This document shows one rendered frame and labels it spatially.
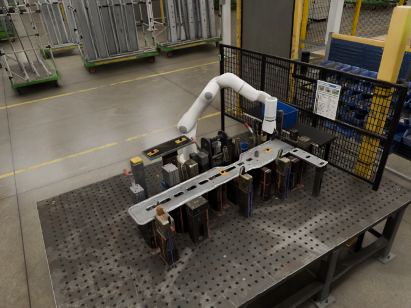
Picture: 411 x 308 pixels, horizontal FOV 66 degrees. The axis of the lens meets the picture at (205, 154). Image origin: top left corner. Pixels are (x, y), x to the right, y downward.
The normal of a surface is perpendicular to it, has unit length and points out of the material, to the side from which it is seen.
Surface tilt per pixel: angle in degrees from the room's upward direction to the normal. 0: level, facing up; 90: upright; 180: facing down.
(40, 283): 0
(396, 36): 90
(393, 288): 0
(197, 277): 0
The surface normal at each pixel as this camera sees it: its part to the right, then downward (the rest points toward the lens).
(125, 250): -0.05, -0.85
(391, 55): -0.76, 0.41
